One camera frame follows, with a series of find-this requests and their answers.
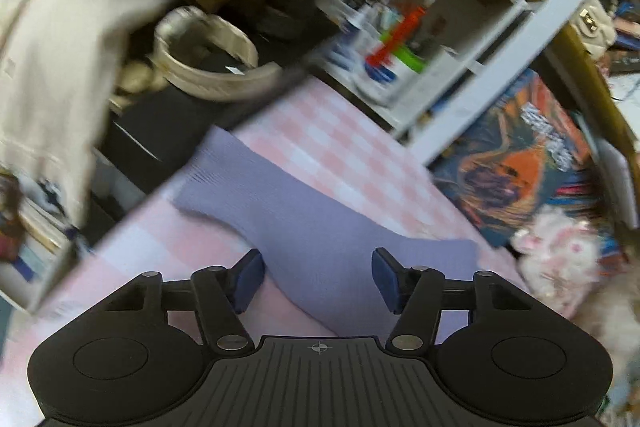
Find pink checkered table mat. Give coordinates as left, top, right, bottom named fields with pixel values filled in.
left=1, top=80, right=520, bottom=426

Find white wristwatch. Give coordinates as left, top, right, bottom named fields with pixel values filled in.
left=151, top=6, right=281, bottom=102

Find white pink plush bunny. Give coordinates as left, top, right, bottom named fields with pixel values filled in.
left=511, top=205, right=600, bottom=319

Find purple and mauve sweater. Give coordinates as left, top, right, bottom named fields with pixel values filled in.
left=174, top=129, right=478, bottom=339

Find Harry Potter book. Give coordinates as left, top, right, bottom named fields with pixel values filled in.
left=431, top=69, right=589, bottom=247

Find white jar green lid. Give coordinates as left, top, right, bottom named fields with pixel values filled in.
left=352, top=34, right=427, bottom=107

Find fluffy orange white cat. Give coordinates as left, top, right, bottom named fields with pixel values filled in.
left=573, top=260, right=639, bottom=426

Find cream quilted handbag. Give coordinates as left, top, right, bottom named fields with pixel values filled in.
left=570, top=0, right=617, bottom=60

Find beige jacket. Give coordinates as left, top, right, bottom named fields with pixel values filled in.
left=1, top=0, right=174, bottom=227

